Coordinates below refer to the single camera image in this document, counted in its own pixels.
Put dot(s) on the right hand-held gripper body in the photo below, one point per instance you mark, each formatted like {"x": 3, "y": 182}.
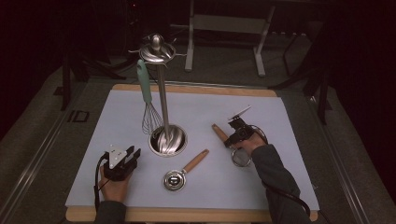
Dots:
{"x": 241, "y": 130}

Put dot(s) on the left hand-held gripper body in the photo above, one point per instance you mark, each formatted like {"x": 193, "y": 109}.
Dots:
{"x": 118, "y": 168}

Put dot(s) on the metal utensil stand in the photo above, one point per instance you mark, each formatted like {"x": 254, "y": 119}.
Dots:
{"x": 168, "y": 143}

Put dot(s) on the person's right hand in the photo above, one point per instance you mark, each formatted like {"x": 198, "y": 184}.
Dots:
{"x": 252, "y": 144}

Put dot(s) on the person's left hand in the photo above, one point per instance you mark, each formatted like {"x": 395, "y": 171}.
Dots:
{"x": 113, "y": 189}

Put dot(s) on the white paper sheet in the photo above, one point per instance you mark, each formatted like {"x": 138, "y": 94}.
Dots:
{"x": 202, "y": 109}

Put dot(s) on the black tripod stand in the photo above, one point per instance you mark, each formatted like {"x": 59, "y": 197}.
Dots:
{"x": 81, "y": 68}
{"x": 314, "y": 81}

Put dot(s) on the grey metal frame stand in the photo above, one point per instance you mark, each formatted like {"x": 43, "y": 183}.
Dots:
{"x": 230, "y": 23}

